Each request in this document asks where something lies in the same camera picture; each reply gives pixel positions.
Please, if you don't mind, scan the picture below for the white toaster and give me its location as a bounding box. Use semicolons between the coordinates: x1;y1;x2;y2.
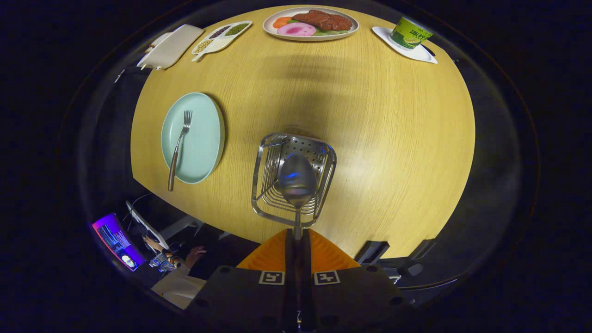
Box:
136;24;205;71

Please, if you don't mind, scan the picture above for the bread slice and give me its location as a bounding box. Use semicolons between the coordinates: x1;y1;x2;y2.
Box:
145;31;173;54

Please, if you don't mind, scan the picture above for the green label drink bottle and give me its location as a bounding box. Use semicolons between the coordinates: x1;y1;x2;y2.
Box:
389;16;434;50

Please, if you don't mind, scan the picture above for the colourful keyboard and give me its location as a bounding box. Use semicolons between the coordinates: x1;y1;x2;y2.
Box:
148;252;183;272

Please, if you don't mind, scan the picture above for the teal round plate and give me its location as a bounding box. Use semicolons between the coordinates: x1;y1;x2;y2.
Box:
160;92;226;185

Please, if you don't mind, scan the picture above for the metal spoon with brown handle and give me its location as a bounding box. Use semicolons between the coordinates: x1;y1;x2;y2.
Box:
277;153;318;241

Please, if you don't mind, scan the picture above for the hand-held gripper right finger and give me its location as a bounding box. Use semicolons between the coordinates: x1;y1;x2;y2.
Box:
299;228;417;333

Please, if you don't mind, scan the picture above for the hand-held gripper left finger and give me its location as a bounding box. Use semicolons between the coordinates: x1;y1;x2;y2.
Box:
185;228;299;333

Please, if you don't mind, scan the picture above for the purple lit computer monitor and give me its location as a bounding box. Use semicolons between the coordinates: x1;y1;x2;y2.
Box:
92;213;147;272

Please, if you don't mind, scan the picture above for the white square coaster tray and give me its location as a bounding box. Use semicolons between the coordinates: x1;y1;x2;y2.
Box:
372;26;438;65

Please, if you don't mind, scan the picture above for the metal wire cutlery rack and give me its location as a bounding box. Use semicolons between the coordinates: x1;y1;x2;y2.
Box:
251;133;337;228

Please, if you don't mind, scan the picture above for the plate of meat and vegetables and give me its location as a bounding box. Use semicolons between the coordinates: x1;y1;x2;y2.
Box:
262;6;360;42

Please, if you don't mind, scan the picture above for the white divided dish with beans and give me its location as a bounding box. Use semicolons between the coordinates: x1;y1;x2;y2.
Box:
191;20;253;62

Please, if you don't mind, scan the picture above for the metal fork with brown handle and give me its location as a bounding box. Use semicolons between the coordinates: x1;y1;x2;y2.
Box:
167;110;193;192

